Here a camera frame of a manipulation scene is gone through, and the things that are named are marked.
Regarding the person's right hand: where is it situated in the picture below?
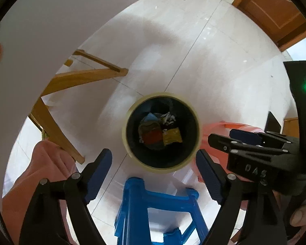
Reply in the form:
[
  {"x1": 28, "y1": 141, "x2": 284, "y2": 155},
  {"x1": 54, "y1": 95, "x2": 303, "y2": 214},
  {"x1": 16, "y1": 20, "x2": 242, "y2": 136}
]
[{"x1": 290, "y1": 201, "x2": 306, "y2": 227}]

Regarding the round cream trash bin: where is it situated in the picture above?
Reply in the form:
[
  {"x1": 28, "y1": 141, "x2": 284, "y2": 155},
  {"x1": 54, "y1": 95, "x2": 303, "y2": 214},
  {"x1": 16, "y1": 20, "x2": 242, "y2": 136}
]
[{"x1": 122, "y1": 92, "x2": 203, "y2": 175}]

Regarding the person's pink pants leg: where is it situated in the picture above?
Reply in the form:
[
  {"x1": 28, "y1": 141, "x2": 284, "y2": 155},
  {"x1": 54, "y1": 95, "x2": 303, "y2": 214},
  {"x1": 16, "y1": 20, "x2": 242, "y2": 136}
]
[{"x1": 1, "y1": 140, "x2": 78, "y2": 245}]

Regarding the yellow snack wrapper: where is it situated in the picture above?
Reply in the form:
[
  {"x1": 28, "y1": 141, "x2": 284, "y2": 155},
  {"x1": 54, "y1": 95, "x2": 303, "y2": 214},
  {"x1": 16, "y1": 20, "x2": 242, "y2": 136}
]
[{"x1": 163, "y1": 128, "x2": 183, "y2": 145}]

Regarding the blue plastic stool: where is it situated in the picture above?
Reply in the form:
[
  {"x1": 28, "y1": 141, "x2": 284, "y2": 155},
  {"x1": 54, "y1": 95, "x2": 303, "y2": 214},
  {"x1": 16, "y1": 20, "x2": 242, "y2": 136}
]
[{"x1": 114, "y1": 177, "x2": 210, "y2": 245}]

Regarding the brown wooden door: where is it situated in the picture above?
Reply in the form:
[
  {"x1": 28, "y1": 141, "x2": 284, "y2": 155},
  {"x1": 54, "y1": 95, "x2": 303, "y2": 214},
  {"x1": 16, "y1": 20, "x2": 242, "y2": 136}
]
[{"x1": 232, "y1": 0, "x2": 306, "y2": 51}]

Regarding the table with cartoon cloth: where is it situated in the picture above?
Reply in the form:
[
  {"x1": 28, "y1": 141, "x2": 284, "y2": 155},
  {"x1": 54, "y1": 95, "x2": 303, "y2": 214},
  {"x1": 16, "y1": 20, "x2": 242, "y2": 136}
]
[{"x1": 0, "y1": 0, "x2": 216, "y2": 199}]

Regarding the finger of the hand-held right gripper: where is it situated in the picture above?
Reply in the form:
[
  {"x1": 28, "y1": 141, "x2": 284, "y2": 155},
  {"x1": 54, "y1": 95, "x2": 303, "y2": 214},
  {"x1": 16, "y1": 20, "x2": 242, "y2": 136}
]
[
  {"x1": 229, "y1": 129, "x2": 297, "y2": 150},
  {"x1": 208, "y1": 133, "x2": 290, "y2": 157}
]

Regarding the orange plastic stool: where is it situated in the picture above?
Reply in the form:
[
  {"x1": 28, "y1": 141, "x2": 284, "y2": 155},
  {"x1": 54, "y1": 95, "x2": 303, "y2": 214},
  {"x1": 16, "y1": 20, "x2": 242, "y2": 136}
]
[{"x1": 191, "y1": 121, "x2": 267, "y2": 210}]

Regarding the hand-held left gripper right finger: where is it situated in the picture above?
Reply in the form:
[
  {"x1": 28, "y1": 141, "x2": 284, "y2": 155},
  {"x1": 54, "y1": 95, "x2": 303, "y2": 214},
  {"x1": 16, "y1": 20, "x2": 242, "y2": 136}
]
[{"x1": 195, "y1": 149, "x2": 288, "y2": 245}]

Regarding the wooden table frame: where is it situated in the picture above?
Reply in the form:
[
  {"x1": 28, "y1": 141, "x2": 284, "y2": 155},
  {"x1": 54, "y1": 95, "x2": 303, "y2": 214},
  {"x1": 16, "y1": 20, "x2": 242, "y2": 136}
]
[{"x1": 28, "y1": 50, "x2": 129, "y2": 165}]

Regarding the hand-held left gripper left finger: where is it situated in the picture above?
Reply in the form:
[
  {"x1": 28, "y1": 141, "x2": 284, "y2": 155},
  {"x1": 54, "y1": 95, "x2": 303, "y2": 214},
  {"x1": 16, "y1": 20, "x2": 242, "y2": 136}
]
[{"x1": 18, "y1": 148, "x2": 113, "y2": 245}]

